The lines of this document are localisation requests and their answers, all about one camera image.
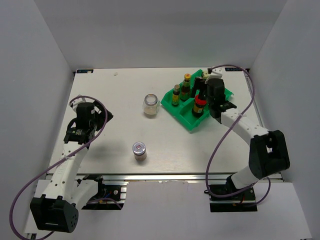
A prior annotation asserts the green label sauce bottle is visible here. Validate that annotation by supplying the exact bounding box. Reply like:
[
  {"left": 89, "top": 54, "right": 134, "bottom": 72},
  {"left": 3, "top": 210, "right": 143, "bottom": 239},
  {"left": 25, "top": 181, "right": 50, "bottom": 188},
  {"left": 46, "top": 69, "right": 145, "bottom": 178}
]
[{"left": 180, "top": 73, "right": 191, "bottom": 101}]

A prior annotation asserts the red lid sauce jar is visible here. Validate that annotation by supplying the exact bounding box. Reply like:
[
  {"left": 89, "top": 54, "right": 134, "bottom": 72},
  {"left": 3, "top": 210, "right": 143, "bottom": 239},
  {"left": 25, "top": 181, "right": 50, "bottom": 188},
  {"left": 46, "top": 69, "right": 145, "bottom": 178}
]
[{"left": 191, "top": 94, "right": 207, "bottom": 118}]

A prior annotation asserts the small yellow label bottle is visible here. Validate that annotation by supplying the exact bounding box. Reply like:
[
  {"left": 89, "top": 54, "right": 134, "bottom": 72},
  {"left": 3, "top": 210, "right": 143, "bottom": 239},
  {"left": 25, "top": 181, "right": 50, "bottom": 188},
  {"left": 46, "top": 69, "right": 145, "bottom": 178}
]
[{"left": 171, "top": 84, "right": 180, "bottom": 107}]

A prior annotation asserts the clear glass jar white powder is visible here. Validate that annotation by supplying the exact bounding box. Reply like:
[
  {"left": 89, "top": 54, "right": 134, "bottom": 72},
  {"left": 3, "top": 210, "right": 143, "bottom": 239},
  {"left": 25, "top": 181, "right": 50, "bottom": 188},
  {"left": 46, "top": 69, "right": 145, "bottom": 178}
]
[{"left": 142, "top": 93, "right": 160, "bottom": 118}]

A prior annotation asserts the silver lid spice jar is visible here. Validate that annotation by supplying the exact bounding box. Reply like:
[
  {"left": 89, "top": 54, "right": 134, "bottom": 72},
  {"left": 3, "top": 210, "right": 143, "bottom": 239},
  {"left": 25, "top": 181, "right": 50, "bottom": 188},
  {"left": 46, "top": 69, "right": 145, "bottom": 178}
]
[{"left": 132, "top": 142, "right": 147, "bottom": 161}]

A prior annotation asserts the yellow cap spice shaker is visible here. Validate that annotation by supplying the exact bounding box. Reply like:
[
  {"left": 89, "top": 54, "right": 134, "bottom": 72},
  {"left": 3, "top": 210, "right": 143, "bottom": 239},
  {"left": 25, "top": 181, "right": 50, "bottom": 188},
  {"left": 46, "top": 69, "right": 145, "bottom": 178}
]
[{"left": 201, "top": 70, "right": 210, "bottom": 79}]

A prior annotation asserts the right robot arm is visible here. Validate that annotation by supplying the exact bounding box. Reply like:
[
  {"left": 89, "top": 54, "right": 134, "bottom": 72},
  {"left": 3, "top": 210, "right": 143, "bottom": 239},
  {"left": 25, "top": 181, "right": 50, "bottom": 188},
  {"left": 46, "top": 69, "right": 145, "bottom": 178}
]
[{"left": 200, "top": 65, "right": 290, "bottom": 200}]

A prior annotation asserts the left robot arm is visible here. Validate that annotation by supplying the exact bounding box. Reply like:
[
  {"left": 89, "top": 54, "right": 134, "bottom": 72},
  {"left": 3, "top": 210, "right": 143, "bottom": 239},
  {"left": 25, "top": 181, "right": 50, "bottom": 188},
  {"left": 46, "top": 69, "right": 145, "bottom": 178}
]
[{"left": 30, "top": 99, "right": 113, "bottom": 233}]

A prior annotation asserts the blue label sticker right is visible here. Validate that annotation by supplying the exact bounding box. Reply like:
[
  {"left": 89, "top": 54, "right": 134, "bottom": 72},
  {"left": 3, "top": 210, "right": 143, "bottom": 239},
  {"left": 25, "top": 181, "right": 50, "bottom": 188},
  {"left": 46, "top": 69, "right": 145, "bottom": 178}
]
[{"left": 224, "top": 67, "right": 243, "bottom": 72}]

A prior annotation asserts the blue label sticker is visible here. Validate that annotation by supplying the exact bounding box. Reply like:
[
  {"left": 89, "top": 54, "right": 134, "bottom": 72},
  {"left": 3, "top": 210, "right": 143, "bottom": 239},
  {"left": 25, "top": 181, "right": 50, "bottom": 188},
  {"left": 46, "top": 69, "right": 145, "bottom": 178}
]
[
  {"left": 224, "top": 67, "right": 243, "bottom": 72},
  {"left": 75, "top": 69, "right": 94, "bottom": 74}
]

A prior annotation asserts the green four-compartment plastic tray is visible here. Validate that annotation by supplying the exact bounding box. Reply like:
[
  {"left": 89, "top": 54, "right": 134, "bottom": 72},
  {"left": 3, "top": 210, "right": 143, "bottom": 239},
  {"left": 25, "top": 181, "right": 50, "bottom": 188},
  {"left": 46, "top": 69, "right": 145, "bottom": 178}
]
[{"left": 160, "top": 69, "right": 235, "bottom": 133}]

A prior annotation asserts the blue label sticker left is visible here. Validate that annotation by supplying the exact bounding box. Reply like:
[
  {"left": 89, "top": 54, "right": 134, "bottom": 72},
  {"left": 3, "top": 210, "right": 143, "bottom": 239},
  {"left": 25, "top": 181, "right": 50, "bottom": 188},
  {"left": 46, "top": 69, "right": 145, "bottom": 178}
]
[{"left": 75, "top": 69, "right": 94, "bottom": 74}]

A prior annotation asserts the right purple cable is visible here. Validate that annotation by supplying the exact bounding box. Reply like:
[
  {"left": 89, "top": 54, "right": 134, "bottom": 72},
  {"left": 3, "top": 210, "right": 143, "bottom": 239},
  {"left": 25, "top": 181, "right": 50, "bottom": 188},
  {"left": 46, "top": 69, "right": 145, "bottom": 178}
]
[{"left": 205, "top": 64, "right": 272, "bottom": 208}]

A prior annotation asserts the purple cable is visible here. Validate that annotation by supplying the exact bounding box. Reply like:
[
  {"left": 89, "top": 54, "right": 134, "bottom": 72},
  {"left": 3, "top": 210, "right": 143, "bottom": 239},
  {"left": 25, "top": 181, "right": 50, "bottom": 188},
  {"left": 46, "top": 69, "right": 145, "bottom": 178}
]
[
  {"left": 9, "top": 96, "right": 109, "bottom": 240},
  {"left": 205, "top": 64, "right": 272, "bottom": 208}
]

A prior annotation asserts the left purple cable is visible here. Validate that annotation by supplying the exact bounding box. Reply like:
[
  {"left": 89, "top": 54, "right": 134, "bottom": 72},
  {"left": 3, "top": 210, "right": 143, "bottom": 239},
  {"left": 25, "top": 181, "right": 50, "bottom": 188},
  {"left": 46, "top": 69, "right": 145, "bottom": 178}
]
[{"left": 9, "top": 96, "right": 109, "bottom": 240}]

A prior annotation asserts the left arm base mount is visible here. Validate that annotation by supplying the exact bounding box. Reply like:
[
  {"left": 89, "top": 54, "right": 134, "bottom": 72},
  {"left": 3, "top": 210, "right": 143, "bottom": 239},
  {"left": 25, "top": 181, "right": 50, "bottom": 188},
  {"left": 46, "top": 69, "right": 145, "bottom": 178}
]
[{"left": 76, "top": 174, "right": 125, "bottom": 211}]

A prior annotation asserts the aluminium table front rail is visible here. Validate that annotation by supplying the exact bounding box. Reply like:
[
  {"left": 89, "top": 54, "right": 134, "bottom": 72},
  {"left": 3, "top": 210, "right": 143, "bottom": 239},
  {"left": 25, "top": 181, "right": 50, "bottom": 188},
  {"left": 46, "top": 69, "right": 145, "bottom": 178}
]
[{"left": 77, "top": 172, "right": 283, "bottom": 183}]

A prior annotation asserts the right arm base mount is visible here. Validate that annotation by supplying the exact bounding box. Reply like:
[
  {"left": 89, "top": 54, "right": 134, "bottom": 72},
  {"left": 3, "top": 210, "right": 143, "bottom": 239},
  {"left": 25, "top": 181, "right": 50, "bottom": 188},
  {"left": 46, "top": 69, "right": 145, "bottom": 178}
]
[{"left": 203, "top": 186, "right": 258, "bottom": 213}]

